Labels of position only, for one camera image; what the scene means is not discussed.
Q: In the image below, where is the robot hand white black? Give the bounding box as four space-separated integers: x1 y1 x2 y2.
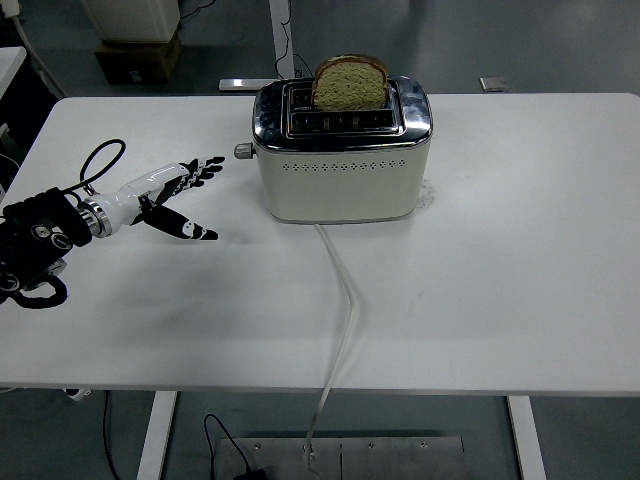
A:
91 155 227 243

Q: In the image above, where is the cream and chrome toaster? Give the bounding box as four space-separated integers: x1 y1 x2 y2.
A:
233 75 434 225

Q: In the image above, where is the brown cardboard box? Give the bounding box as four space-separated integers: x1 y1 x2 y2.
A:
94 30 183 85

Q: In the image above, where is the white slanted pole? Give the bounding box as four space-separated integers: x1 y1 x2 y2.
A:
3 0 68 100

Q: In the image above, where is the white side table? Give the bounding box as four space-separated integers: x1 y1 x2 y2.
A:
0 46 28 101

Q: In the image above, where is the white cabinet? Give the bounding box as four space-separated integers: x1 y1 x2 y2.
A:
80 0 181 43

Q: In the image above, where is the white table leg with foot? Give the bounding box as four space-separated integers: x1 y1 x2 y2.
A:
218 0 297 93

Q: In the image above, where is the brown bread slice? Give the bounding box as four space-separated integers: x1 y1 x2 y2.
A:
310 54 390 112

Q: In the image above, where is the grey metal plate with screws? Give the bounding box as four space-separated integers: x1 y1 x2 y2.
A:
218 435 466 480

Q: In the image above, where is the thin black cable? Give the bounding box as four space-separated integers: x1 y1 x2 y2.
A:
102 390 122 480
273 0 314 79

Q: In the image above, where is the white toaster power cord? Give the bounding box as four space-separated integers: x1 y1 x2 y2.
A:
303 222 362 480

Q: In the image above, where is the black cable with adapter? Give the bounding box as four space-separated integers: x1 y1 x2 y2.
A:
202 413 270 480

